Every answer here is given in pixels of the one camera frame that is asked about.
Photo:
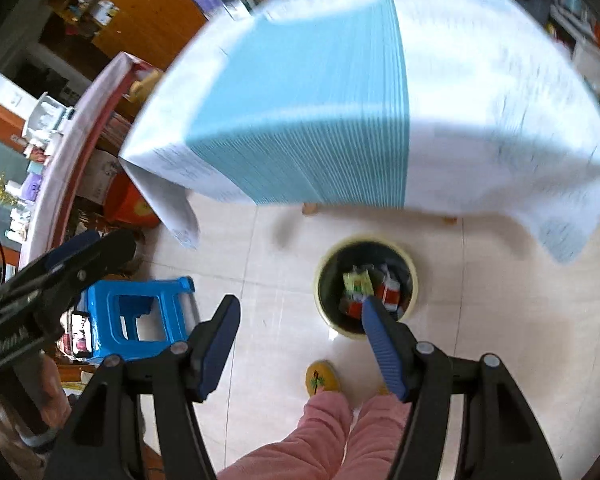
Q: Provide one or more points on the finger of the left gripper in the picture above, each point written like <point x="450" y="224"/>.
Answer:
<point x="70" y="247"/>
<point x="73" y="275"/>

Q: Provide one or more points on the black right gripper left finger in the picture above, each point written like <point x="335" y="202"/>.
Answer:
<point x="101" y="439"/>

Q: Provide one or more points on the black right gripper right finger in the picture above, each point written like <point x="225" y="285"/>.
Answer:
<point x="501" y="438"/>

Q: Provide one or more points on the red snack bag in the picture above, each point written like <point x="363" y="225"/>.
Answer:
<point x="387" y="289"/>

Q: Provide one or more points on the green black snack packet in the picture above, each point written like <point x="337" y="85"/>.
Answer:
<point x="357" y="285"/>

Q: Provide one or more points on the yellow rimmed black trash bin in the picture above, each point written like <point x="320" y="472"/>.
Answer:
<point x="359" y="251"/>

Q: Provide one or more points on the person's left hand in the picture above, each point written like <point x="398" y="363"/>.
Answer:
<point x="55" y="412"/>

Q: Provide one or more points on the red plastic bucket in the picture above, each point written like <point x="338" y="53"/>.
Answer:
<point x="124" y="204"/>

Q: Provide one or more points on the pink covered side table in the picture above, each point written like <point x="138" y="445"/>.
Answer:
<point x="63" y="175"/>

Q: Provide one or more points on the blue plastic stool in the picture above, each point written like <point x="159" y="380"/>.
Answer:
<point x="114" y="307"/>

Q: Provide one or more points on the left yellow slipper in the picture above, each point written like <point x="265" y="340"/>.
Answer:
<point x="321" y="376"/>

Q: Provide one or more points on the pink trouser legs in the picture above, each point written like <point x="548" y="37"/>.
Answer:
<point x="330" y="443"/>

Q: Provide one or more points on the wooden cabinet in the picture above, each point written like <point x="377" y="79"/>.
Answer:
<point x="89" y="33"/>

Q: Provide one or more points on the white teal tree tablecloth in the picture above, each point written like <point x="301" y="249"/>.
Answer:
<point x="452" y="107"/>

